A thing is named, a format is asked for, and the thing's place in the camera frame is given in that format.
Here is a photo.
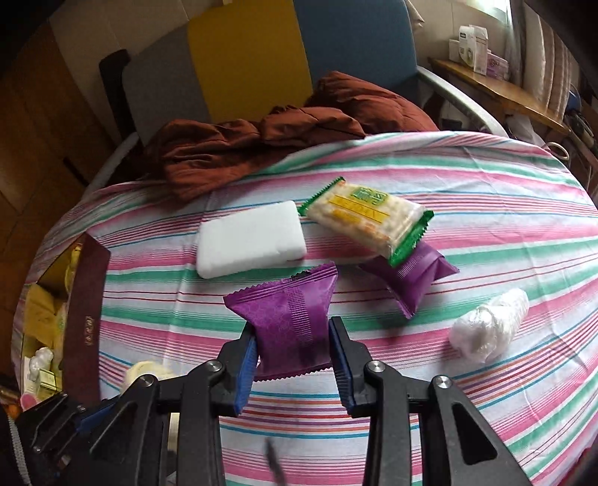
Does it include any maroon crumpled blanket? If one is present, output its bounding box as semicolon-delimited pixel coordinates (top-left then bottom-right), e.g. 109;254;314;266
145;71;438;202

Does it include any white plastic roll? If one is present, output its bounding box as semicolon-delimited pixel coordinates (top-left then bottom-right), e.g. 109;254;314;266
449;289;529;363

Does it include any pink plastic item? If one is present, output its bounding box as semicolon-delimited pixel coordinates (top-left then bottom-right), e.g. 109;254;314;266
19;393;38;411

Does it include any purple snack packet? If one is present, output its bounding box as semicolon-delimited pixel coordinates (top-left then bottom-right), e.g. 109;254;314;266
224;262;339;381
359;241;459;319

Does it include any grey yellow blue chair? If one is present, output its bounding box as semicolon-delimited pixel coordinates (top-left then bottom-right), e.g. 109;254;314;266
89;1;505;190

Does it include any gold storage tin box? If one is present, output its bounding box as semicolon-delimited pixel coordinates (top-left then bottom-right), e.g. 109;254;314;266
20;233;111;406

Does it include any white product box on shelf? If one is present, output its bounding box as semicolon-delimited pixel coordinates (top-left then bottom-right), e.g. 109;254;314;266
458;24;488;76

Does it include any wooden side shelf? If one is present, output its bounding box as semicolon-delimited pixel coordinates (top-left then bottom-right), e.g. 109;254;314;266
430;59;571;136

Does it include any striped bed sheet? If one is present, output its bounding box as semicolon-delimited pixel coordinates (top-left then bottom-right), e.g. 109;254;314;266
28;133;597;485

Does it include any green rice cracker packet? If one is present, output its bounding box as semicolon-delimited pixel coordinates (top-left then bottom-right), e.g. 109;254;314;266
298;177;434;267

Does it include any wooden wardrobe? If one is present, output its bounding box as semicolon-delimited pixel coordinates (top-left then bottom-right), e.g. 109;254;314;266
1;20;118;376

